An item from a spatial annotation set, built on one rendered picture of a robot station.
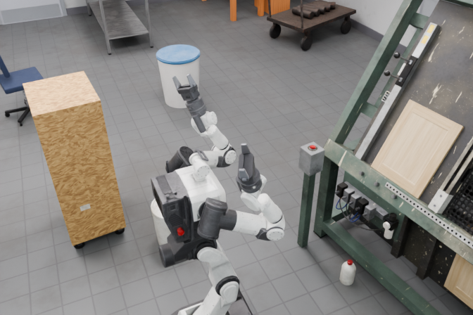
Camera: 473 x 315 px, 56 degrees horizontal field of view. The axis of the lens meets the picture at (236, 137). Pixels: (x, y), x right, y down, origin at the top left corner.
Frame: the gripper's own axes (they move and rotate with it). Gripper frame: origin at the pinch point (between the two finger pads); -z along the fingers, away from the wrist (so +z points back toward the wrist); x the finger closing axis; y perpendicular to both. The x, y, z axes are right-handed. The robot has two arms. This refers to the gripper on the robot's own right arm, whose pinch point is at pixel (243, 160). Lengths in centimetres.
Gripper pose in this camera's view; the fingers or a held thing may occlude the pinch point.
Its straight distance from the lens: 164.3
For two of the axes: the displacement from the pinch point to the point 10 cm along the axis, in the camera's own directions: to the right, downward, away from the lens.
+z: 1.8, 5.5, 8.2
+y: 9.8, -0.4, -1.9
